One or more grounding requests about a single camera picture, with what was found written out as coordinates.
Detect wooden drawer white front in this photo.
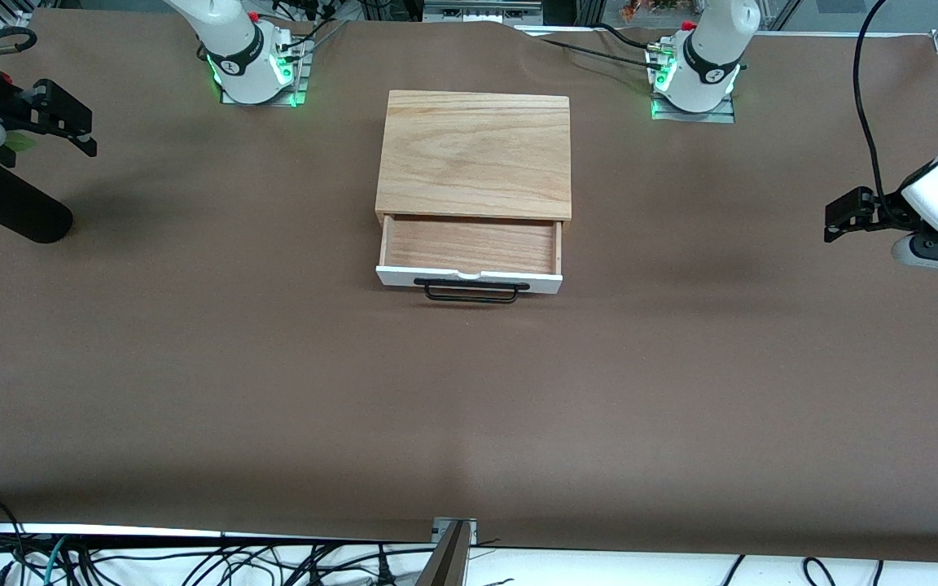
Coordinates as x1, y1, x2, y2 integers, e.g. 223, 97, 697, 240
375, 214, 565, 305

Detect light wooden drawer cabinet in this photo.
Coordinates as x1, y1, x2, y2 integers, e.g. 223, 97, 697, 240
375, 90, 573, 230

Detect black cylindrical vase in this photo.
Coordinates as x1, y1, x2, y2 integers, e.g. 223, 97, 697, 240
0, 161, 74, 244

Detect brown paper table cover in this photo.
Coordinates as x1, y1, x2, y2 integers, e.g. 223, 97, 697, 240
0, 8, 938, 564

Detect grey equipment box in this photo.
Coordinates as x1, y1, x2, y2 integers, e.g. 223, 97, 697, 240
423, 0, 544, 25

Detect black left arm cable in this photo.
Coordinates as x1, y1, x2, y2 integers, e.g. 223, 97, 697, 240
853, 0, 903, 225

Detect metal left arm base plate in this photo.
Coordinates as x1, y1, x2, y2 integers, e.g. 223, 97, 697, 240
651, 91, 737, 125

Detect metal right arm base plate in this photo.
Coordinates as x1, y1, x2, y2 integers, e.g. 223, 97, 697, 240
219, 45, 312, 107

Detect black cables at arm base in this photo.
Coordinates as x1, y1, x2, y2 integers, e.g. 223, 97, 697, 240
270, 0, 349, 64

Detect black cable to arm base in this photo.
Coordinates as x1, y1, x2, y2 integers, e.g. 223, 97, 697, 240
518, 23, 669, 64

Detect teal cable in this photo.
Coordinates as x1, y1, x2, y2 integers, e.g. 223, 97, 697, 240
39, 536, 72, 586

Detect black tangled cable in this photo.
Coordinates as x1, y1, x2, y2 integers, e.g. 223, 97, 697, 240
70, 540, 437, 586

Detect grey metal bracket plate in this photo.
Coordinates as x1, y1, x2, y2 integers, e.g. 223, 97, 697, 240
432, 517, 478, 545

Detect dark angled mounting post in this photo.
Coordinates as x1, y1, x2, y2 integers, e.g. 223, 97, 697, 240
415, 521, 472, 586

